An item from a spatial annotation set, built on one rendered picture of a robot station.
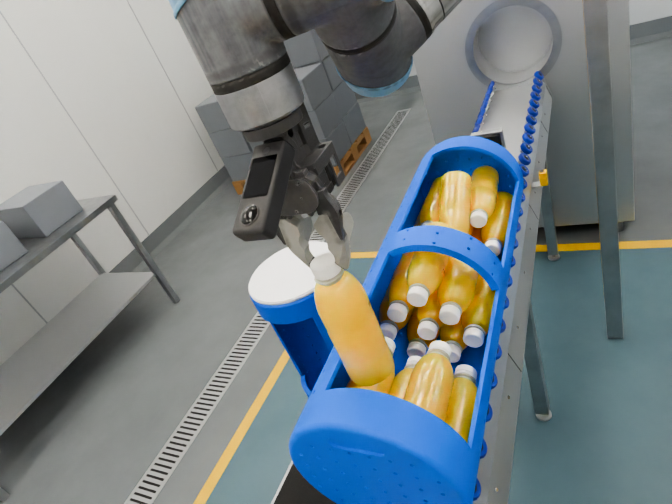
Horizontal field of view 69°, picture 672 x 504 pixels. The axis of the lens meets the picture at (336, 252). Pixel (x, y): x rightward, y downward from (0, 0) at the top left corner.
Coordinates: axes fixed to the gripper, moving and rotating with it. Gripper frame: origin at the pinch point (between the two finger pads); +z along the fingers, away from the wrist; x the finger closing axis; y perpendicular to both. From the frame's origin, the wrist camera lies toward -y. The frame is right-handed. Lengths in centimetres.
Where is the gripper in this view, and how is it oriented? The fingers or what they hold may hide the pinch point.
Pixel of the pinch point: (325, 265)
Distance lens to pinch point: 64.2
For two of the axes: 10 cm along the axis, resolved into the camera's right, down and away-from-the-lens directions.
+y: 3.5, -6.2, 7.0
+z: 3.4, 7.9, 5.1
